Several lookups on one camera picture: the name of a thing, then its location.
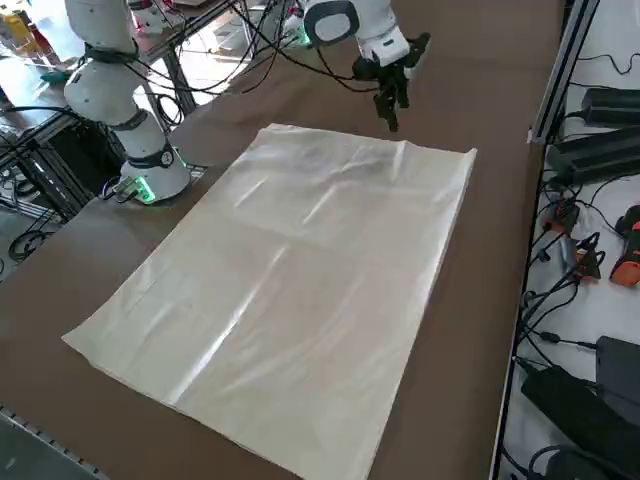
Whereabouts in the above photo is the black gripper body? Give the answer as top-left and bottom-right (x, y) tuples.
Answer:
(351, 52), (419, 84)

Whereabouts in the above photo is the cream tablecloth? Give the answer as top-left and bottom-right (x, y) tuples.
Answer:
(62, 123), (479, 480)

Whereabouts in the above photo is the long black power adapter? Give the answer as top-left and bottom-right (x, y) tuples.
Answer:
(547, 127), (640, 181)

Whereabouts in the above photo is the orange black connector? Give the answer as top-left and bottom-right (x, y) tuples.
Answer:
(542, 199), (581, 234)

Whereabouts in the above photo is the orange black clamp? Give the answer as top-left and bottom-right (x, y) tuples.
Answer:
(559, 234), (606, 284)

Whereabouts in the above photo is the orange black hand tool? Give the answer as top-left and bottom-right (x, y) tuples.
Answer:
(609, 204), (640, 286)

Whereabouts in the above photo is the dark grey adapter box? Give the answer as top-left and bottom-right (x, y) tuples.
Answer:
(594, 334), (640, 426)

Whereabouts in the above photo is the large black power brick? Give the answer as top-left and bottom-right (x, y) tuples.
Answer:
(519, 364), (640, 480)

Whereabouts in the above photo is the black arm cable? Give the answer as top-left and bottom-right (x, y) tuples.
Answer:
(234, 0), (381, 94)

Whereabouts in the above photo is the aluminium frame post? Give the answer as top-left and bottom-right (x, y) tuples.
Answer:
(527, 0), (601, 146)

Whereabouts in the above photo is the aluminium frame rack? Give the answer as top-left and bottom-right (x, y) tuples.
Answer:
(0, 107), (126, 224)

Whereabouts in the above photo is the aluminium table edge rail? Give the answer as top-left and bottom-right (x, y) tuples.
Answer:
(0, 402), (109, 480)

